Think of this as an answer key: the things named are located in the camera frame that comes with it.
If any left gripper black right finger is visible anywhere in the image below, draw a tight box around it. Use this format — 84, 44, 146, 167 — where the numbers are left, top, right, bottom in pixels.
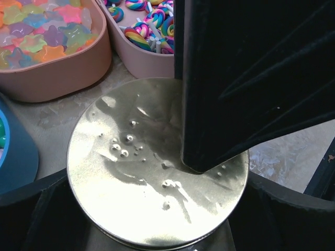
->
229, 172, 334, 250

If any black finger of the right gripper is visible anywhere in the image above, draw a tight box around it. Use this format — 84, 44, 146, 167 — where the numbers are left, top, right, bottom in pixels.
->
174, 1, 334, 173

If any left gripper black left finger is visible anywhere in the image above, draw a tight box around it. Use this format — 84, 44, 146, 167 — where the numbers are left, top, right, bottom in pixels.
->
1, 169, 88, 250

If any blue tray of star candies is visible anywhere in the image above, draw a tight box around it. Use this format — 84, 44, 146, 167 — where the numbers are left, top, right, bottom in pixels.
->
1, 99, 39, 194

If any round cream jar lid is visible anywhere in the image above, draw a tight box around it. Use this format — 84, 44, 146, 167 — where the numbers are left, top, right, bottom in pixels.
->
66, 78, 249, 248

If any pink tray of lollipops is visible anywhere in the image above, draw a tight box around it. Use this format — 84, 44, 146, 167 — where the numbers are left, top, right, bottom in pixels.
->
98, 1, 174, 78

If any orange tray of gummy stars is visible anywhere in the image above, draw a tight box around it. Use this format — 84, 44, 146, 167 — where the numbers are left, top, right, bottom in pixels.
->
1, 1, 112, 102

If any clear glass jar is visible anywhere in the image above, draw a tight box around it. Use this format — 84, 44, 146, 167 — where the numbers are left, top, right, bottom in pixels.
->
80, 221, 236, 251

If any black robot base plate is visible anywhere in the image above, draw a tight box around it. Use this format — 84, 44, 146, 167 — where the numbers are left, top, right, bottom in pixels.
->
304, 139, 335, 201

